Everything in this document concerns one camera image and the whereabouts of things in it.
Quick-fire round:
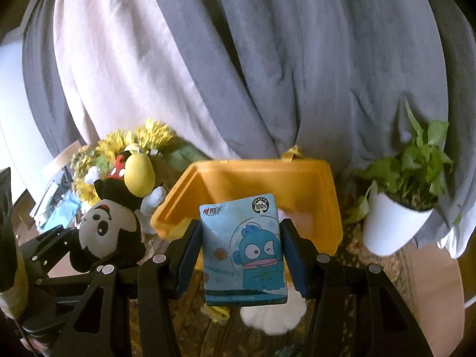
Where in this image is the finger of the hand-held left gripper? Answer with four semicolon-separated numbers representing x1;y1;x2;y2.
18;225;85;268
35;262;112;307

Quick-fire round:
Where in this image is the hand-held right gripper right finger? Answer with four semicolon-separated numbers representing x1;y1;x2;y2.
280;217;435;357

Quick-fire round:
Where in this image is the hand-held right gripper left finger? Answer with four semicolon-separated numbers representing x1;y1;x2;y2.
51;219;203;357

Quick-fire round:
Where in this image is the blue cartoon tissue pack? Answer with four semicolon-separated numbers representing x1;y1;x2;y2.
199;192;290;307

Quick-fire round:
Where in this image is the black mouse plush toy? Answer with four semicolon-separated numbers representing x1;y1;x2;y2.
71;143;168;274

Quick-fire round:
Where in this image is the yellow plastic storage box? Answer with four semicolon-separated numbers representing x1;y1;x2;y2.
150;145;343;256

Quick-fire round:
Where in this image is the small yellow soft item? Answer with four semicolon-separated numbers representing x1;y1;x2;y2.
201;302;232;324

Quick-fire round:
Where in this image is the blue cloth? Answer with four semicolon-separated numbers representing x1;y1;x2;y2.
44;195;82;232

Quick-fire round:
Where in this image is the white fluffy plush item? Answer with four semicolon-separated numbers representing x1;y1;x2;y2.
239;286;309;336

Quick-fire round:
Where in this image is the green plant in white pot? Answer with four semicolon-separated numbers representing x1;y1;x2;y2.
345;98;464;257

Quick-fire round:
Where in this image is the yellow artificial flower bouquet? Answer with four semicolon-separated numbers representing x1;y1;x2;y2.
70;118;209;206

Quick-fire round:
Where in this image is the pale pink curtain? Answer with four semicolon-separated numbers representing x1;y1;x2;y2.
54;0;248;164

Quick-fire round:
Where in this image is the grey curtain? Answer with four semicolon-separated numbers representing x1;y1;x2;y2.
21;0;476;253

